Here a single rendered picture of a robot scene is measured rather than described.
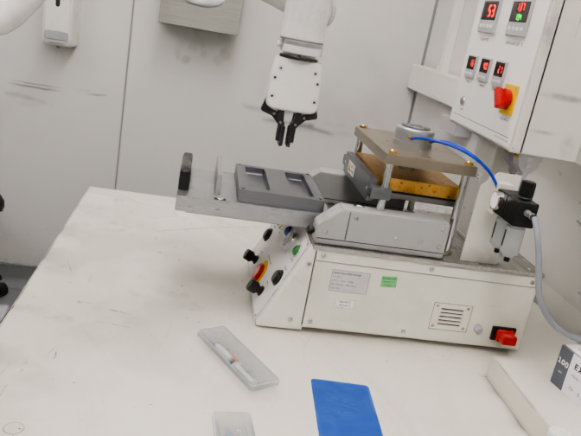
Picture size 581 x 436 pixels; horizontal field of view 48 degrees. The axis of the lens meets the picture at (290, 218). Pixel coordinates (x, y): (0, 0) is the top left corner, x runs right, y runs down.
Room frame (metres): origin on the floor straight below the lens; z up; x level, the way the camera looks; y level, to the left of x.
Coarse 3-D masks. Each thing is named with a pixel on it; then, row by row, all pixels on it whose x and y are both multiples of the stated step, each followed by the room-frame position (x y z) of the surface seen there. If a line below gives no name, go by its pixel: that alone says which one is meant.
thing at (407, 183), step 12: (360, 156) 1.36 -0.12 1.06; (372, 156) 1.39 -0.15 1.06; (372, 168) 1.26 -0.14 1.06; (384, 168) 1.28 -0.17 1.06; (396, 168) 1.30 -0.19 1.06; (408, 168) 1.30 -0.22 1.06; (396, 180) 1.21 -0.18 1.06; (408, 180) 1.21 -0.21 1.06; (420, 180) 1.23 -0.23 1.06; (432, 180) 1.25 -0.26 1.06; (444, 180) 1.27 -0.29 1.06; (396, 192) 1.21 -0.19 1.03; (408, 192) 1.21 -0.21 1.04; (420, 192) 1.21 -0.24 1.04; (432, 192) 1.22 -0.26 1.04; (444, 192) 1.22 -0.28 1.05; (456, 192) 1.23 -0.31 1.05; (444, 204) 1.22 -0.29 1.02
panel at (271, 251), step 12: (276, 228) 1.38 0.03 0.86; (300, 228) 1.23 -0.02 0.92; (264, 240) 1.39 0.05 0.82; (276, 240) 1.32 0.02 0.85; (300, 240) 1.19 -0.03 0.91; (264, 252) 1.34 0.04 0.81; (276, 252) 1.27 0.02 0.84; (288, 252) 1.20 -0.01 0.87; (300, 252) 1.15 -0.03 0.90; (252, 264) 1.35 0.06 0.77; (264, 264) 1.28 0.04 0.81; (276, 264) 1.22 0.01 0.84; (288, 264) 1.16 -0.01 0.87; (264, 276) 1.23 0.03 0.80; (276, 288) 1.13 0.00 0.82; (252, 300) 1.20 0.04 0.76; (264, 300) 1.14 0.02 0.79
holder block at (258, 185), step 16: (240, 176) 1.25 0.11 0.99; (256, 176) 1.33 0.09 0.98; (272, 176) 1.30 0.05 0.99; (288, 176) 1.36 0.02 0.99; (304, 176) 1.35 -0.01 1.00; (240, 192) 1.16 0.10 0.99; (256, 192) 1.16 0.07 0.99; (272, 192) 1.18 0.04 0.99; (288, 192) 1.20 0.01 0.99; (304, 192) 1.28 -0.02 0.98; (320, 192) 1.24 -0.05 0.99; (304, 208) 1.18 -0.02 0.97; (320, 208) 1.19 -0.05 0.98
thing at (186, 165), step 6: (186, 156) 1.27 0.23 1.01; (192, 156) 1.30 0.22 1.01; (186, 162) 1.23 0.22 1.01; (186, 168) 1.18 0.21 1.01; (180, 174) 1.17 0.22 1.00; (186, 174) 1.17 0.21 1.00; (180, 180) 1.17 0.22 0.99; (186, 180) 1.17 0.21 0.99; (180, 186) 1.17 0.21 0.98; (186, 186) 1.17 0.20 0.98
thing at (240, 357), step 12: (204, 336) 0.99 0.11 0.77; (216, 336) 1.00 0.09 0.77; (228, 336) 1.01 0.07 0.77; (216, 348) 0.96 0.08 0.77; (228, 348) 0.97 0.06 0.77; (240, 348) 0.97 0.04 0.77; (228, 360) 0.93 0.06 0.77; (240, 360) 0.94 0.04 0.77; (252, 360) 0.94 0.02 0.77; (240, 372) 0.90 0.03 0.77; (252, 372) 0.91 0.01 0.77; (264, 372) 0.91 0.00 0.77; (252, 384) 0.87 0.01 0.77
